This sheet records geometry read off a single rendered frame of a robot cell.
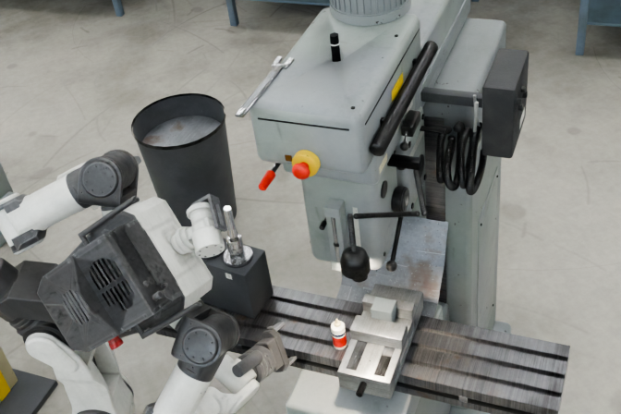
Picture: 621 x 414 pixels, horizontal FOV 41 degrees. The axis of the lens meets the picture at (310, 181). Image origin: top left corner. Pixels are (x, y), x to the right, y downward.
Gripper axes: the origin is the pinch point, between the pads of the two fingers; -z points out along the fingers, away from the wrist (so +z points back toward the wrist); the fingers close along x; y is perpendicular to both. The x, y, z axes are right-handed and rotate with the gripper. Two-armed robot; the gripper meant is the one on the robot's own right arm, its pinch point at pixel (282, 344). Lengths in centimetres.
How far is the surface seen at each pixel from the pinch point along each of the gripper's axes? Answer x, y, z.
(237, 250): 28.1, 10.2, -7.1
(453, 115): 46, -56, -35
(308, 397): -17.7, -0.1, -3.0
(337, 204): 36, -40, 13
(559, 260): -43, -19, -197
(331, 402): -20.4, -6.4, -4.3
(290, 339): -2.1, 4.6, -10.3
